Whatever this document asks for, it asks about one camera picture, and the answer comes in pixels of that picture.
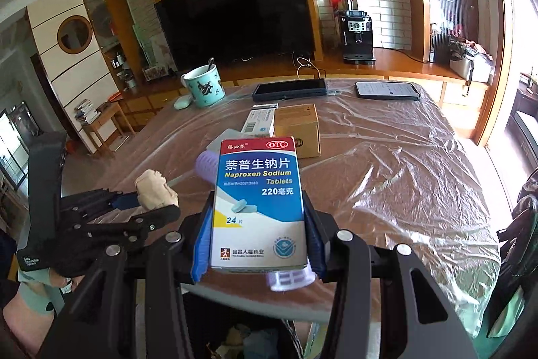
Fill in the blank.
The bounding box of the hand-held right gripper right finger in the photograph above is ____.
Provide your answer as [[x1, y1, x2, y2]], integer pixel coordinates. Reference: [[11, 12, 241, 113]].
[[303, 195, 480, 359]]

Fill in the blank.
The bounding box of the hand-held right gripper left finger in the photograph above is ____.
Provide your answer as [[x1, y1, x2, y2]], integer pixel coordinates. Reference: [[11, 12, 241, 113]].
[[40, 191, 217, 359]]

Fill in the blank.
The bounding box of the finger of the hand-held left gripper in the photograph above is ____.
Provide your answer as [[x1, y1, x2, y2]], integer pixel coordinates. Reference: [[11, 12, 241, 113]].
[[63, 204, 182, 259], [59, 191, 141, 217]]

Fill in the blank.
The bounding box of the blue white medicine box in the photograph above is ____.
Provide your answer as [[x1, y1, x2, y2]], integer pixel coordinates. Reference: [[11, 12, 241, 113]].
[[210, 137, 309, 276]]

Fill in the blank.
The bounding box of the person's left forearm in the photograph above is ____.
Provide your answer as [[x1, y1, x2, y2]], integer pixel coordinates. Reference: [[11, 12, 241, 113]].
[[0, 287, 55, 343]]

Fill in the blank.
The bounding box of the person's left hand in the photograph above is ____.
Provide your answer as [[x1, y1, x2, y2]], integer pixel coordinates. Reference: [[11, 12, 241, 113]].
[[17, 268, 87, 315]]

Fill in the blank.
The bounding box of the small wooden side table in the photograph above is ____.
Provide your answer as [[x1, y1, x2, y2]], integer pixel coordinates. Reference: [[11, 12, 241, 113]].
[[80, 102, 135, 155]]

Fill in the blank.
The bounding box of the stack of books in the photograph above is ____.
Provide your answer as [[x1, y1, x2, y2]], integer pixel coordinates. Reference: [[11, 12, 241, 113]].
[[75, 98, 102, 124]]

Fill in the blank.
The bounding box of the grey flat packet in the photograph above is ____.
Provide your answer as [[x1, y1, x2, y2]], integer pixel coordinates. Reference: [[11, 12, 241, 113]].
[[221, 128, 253, 143]]

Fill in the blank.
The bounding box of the brown cardboard box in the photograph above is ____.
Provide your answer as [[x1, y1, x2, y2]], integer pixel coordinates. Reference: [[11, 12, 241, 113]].
[[273, 104, 321, 158]]

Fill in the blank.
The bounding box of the teal printed mug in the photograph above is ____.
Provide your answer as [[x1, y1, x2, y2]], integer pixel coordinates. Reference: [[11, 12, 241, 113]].
[[181, 65, 225, 107]]

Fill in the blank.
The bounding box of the black tablet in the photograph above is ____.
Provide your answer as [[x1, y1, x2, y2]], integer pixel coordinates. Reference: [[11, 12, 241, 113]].
[[252, 78, 329, 102]]

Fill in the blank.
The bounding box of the black smartphone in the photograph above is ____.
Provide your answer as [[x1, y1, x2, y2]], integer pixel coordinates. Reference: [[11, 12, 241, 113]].
[[355, 80, 421, 101]]

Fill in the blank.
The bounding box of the wooden sideboard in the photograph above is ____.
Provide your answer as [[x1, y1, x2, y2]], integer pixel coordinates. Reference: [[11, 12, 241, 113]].
[[118, 48, 492, 133]]

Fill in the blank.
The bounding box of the black chair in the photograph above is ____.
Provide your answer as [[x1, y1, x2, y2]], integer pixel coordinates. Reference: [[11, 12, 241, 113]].
[[483, 178, 538, 343]]

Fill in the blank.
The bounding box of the black coffee machine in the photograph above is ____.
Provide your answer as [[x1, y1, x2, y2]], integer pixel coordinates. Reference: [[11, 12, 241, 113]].
[[338, 10, 376, 66]]

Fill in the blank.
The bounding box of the black flat television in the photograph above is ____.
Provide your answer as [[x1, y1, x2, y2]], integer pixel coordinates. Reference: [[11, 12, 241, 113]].
[[153, 0, 316, 67]]

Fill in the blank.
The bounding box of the grey storage basket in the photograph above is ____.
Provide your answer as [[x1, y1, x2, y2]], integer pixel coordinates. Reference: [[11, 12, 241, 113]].
[[448, 37, 494, 84]]

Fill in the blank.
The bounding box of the red box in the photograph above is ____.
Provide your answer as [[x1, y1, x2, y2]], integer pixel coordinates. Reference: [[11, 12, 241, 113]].
[[329, 0, 358, 21]]

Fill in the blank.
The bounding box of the leaning picture frame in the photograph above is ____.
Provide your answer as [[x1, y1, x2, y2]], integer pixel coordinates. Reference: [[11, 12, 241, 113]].
[[132, 23, 177, 71]]

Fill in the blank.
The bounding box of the round wooden wall mirror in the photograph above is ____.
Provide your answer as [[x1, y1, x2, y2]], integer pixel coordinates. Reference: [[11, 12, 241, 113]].
[[56, 15, 94, 55]]

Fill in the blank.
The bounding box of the white cable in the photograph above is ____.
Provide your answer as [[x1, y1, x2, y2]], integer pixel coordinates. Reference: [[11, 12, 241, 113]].
[[294, 52, 326, 78]]

